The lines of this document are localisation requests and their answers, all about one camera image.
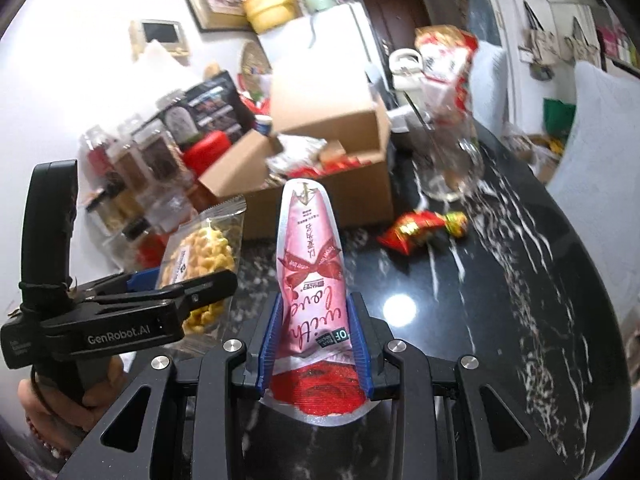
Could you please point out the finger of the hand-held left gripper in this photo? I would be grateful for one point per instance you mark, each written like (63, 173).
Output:
(142, 280)
(210, 287)

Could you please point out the white fridge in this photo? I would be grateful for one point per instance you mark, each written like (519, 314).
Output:
(340, 27)

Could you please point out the beige tote bag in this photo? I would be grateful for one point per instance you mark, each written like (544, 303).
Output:
(537, 35)

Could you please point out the white insulated bottle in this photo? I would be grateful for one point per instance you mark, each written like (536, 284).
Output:
(406, 67)

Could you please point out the white foam board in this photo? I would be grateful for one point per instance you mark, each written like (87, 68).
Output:
(170, 70)

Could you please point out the woven round plate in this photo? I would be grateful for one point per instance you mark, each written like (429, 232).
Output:
(255, 62)

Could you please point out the clear plastic jar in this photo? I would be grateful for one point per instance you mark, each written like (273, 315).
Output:
(157, 152)
(127, 160)

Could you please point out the brown door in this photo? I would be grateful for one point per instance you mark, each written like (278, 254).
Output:
(395, 15)

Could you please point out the person's left hand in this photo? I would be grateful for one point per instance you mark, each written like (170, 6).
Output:
(55, 410)

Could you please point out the small red snack packet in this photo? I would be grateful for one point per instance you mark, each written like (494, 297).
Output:
(412, 230)

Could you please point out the green wrapped lollipop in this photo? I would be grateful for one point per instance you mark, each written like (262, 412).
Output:
(455, 224)

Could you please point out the yellow enamel pot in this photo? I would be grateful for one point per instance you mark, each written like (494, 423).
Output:
(270, 10)

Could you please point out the brown cardboard box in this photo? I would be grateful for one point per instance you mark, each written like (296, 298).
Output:
(360, 195)

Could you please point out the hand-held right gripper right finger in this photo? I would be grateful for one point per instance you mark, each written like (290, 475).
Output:
(360, 345)

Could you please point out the black product box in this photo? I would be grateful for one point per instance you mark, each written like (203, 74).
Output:
(215, 105)

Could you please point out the small blue white bottle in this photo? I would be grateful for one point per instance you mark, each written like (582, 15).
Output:
(263, 125)

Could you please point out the red canister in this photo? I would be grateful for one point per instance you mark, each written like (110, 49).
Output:
(207, 150)

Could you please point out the red label jar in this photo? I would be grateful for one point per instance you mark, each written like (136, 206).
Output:
(95, 147)

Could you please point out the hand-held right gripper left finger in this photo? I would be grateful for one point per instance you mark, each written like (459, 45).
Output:
(270, 340)

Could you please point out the yellow puff snack packet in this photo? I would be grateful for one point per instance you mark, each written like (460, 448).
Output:
(205, 245)

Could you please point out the large red nut bag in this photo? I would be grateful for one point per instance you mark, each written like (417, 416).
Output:
(447, 60)

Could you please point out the pile of snack packets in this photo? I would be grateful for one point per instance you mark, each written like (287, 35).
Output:
(320, 157)

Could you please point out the green bag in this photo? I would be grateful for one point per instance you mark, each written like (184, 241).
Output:
(557, 115)

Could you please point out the pink snack packet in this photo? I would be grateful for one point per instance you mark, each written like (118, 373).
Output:
(310, 260)

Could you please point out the beige intercom panel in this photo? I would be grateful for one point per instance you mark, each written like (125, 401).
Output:
(160, 35)

